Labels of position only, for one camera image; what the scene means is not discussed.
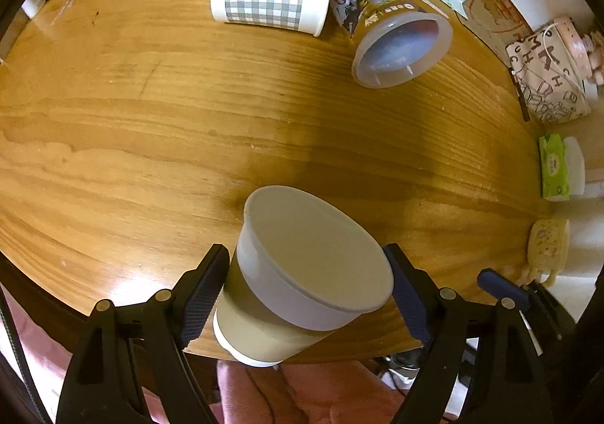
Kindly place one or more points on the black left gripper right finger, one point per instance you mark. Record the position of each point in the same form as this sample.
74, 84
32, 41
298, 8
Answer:
506, 379

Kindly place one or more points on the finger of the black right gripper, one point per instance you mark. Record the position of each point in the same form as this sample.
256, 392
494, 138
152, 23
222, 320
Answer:
545, 315

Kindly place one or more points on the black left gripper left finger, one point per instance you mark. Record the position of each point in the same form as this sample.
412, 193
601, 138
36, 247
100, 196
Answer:
101, 384

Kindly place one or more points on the brown sleeve paper cup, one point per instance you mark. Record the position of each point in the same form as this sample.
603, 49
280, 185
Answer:
302, 270

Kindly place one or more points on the patterned cup with clear lid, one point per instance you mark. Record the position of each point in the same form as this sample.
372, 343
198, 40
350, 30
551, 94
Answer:
394, 40

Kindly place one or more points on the left hand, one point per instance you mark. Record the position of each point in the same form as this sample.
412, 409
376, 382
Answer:
334, 392

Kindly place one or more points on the cream ceramic mug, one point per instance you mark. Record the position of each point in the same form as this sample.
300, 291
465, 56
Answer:
547, 251

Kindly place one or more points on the green tissue pack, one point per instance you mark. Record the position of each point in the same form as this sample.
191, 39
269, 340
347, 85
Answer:
562, 167

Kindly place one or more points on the black pen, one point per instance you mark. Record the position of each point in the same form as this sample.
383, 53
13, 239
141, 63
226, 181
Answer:
520, 97

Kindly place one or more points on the printed canvas storage bag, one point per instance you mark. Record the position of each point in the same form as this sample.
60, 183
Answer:
552, 88

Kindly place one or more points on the rag doll with brown hair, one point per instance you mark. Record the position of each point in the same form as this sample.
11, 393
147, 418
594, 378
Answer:
594, 44

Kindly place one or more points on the pink rounded box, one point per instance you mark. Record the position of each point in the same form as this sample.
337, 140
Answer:
573, 43

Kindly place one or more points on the brown paper sheet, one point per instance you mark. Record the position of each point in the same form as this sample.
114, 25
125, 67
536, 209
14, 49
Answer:
497, 23

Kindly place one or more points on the white spray bottle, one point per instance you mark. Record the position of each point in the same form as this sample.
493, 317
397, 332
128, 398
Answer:
32, 7

